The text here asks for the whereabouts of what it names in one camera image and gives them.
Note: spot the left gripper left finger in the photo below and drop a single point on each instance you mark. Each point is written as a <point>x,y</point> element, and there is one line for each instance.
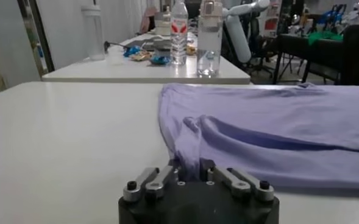
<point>151,182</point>

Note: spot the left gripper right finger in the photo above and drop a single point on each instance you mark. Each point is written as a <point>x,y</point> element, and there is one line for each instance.
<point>240,182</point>

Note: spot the purple t-shirt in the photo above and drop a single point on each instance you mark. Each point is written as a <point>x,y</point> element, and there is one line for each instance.
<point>273,121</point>

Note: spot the dark grey laptop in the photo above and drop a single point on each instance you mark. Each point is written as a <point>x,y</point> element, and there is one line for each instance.
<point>150,41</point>

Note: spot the clear bottle beige lid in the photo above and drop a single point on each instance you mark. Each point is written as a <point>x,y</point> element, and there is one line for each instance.
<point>209,39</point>

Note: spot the black table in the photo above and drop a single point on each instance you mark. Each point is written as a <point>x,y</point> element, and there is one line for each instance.
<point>292,45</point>

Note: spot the red label water bottle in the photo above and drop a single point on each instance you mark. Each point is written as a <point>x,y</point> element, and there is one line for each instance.
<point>179,36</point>

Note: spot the white humanoid robot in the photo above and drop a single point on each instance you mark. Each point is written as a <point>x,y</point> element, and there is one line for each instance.
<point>238,33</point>

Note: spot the silver cooking pot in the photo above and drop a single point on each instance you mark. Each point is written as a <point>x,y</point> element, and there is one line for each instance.
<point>162,24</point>

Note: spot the clear tumbler white lid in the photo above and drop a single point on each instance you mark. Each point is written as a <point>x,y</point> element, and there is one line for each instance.
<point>93,33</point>

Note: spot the pink garment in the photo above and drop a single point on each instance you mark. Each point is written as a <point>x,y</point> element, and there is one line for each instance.
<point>148,18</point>

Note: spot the white red-print display rack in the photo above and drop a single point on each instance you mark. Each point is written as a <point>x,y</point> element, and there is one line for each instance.
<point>272,21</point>

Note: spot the green cloth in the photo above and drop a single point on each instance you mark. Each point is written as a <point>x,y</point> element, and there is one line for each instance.
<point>324,37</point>

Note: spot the black mesh headrest office chair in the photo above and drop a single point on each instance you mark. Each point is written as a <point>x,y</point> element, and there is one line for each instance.
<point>357,54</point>

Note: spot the glass door drinks fridge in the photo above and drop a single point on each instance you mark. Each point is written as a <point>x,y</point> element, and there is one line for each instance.
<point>40,45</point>

